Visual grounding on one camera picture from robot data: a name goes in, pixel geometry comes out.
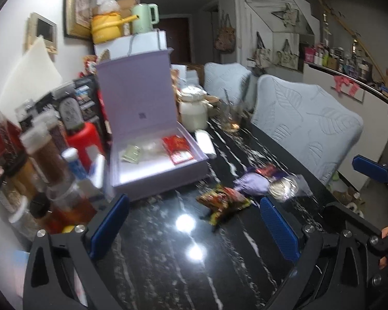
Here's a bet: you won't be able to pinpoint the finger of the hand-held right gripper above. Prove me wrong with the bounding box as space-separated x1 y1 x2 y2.
323 202 388 298
352 156 388 202

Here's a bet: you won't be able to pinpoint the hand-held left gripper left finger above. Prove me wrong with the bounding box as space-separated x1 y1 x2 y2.
22 194 130 310

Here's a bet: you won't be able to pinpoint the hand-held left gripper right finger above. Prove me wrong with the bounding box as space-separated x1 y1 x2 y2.
259 196 367 310

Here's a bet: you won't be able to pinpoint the clear bag with silver disc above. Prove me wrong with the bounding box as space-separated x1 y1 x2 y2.
268 174 314 202

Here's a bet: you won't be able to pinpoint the purple fabric sachet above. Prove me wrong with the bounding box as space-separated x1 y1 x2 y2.
234 172 274 197

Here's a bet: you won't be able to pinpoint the dark red candy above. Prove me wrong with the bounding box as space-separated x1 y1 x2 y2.
255 165 277 178

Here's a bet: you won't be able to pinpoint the gold red snack packet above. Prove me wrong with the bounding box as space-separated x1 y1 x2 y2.
197 184 253 225

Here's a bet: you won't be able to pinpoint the green sachet packet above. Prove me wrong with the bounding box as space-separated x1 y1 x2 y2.
121 145 141 162

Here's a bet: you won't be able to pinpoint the clear zip bag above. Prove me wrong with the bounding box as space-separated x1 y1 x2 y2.
141 141 165 156

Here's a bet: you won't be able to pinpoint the small orange-red packet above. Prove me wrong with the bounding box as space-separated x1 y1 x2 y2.
162 135 190 152

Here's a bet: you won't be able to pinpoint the lavender gift box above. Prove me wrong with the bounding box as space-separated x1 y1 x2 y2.
95 48 209 201

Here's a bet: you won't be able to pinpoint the white slippers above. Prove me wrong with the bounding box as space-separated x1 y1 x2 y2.
346 202 364 217

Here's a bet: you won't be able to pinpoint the amber liquid jar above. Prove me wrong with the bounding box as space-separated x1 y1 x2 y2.
47 177 98 225

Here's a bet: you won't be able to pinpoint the white counter cabinet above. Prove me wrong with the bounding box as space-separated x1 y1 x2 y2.
302 62 388 191

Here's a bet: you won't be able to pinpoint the white blue carton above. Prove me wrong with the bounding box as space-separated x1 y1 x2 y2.
81 153 108 197

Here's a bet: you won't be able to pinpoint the black cap red bottle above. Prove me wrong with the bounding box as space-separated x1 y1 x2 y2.
29 194 65 233

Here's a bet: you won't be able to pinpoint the blue tube with white cap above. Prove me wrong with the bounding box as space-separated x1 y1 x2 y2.
62 148 88 181

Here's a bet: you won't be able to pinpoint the large leaf-pattern chair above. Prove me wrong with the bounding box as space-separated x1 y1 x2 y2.
250 74 364 186

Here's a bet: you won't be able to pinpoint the white contents jar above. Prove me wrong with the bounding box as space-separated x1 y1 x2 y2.
8 197 39 236

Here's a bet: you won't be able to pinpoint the pink cloth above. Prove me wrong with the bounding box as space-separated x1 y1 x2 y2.
334 75 359 97

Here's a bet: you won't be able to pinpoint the brown powder jar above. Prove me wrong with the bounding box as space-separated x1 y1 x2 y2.
21 124 68 184

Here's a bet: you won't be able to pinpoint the yellow powder jar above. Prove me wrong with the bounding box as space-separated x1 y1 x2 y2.
6 157 39 197

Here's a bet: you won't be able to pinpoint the group of bottles on counter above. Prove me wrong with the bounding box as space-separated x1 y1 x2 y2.
304 13 374 81

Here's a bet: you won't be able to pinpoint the black labelled jar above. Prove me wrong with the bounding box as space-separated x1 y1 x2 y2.
59 98 85 133

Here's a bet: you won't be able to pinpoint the glass cup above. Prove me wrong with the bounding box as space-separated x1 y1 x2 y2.
220 100 246 132

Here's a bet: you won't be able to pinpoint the black printed pouch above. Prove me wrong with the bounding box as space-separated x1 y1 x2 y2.
74 74 104 130

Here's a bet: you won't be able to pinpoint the large canvas tote bag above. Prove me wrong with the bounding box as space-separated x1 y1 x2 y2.
276 39 300 70

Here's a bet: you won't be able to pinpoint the red labelled jar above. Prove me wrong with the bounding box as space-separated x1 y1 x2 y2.
0 105 23 165

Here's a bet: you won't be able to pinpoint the dark labelled clear jar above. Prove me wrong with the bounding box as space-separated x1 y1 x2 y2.
14 98 44 130

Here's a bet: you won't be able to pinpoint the bamboo branch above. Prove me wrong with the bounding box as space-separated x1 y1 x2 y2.
314 0 388 81

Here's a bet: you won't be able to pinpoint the small canvas tote bag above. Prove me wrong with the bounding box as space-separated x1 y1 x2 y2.
252 32 272 68

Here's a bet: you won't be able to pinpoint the small leaf-pattern chair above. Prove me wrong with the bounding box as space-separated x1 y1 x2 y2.
203 62 252 104

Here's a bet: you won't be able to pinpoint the orange snack bag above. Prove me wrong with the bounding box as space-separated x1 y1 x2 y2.
171 68 182 94

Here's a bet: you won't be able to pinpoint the red snack bag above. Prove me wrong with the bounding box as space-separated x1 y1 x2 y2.
82 55 99 75

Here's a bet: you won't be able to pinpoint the white cardboard box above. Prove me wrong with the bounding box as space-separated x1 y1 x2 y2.
172 64 204 86

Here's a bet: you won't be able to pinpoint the white foam board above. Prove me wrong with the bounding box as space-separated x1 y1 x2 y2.
2 36 63 104

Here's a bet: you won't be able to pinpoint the white mini fridge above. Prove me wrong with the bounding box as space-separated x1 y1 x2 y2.
94 30 167 62

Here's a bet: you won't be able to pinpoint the brown hanging bag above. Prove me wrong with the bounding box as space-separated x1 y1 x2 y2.
214 14 236 54

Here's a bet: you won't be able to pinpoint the yellow pot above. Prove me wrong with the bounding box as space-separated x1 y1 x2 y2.
91 12 138 44

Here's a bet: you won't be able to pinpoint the green electric kettle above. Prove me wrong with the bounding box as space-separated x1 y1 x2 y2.
131 3 159 34

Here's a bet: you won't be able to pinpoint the brown cardboard box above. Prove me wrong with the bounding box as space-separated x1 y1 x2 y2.
116 0 139 36

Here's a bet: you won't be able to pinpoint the clear plastic bag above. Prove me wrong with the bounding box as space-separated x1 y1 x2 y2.
99 0 120 15

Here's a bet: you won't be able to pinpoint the wall intercom panel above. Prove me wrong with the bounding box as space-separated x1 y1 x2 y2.
26 12 58 54

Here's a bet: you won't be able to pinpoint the framed wall picture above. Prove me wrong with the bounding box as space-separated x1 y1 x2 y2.
64 0 93 37

